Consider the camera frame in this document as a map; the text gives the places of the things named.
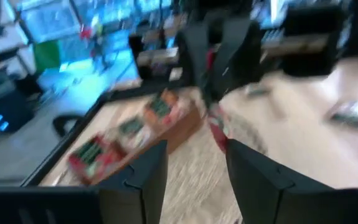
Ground round woven placemat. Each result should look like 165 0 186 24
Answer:
158 102 270 224

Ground orange tea packet silver back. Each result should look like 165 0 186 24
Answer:
326 98 358 131

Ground red tea packet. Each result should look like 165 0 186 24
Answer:
205 48 231 154
67 134 128 186

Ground wooden tea box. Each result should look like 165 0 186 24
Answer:
67 88 205 187

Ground black device blue lights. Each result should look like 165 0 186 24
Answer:
0 82 36 134

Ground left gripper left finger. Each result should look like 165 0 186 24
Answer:
0 139 169 224

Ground tan tea packet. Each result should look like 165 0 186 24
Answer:
116 114 154 149

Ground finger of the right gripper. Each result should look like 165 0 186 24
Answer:
177 24 211 96
209 17 263 104

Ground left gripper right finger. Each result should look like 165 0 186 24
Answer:
225 138 358 224

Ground green board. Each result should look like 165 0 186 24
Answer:
34 39 62 73

